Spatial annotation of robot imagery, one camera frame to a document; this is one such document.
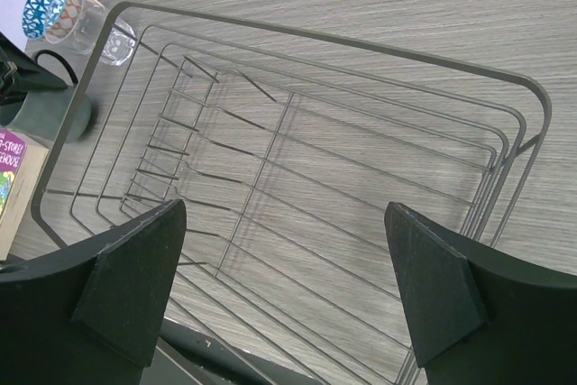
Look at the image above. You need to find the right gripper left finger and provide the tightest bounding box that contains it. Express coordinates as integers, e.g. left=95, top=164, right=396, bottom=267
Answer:
left=1, top=199, right=187, bottom=384

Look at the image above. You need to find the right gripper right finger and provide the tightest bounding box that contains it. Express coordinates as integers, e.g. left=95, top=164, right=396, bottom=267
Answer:
left=384, top=202, right=576, bottom=384

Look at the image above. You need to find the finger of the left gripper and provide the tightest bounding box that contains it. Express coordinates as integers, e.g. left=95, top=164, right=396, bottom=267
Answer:
left=1, top=34, right=68, bottom=105

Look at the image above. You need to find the grey ceramic mug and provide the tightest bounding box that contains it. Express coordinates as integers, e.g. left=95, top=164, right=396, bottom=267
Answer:
left=1, top=50, right=78, bottom=141

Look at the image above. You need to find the blue patterned bowl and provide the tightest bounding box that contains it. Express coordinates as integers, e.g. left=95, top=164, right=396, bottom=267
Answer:
left=22, top=0, right=83, bottom=41

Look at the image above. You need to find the clear glass tumbler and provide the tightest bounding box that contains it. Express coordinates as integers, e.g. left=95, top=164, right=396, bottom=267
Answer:
left=42, top=0, right=136, bottom=66

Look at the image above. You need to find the black wire dish rack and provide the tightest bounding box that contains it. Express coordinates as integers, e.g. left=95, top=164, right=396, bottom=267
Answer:
left=32, top=1, right=552, bottom=384

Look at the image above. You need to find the purple treehouse book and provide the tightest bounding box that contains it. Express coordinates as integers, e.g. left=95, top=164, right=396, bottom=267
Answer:
left=1, top=128, right=49, bottom=261

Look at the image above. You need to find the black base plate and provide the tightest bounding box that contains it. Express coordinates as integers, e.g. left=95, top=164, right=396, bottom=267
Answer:
left=141, top=317, right=317, bottom=384

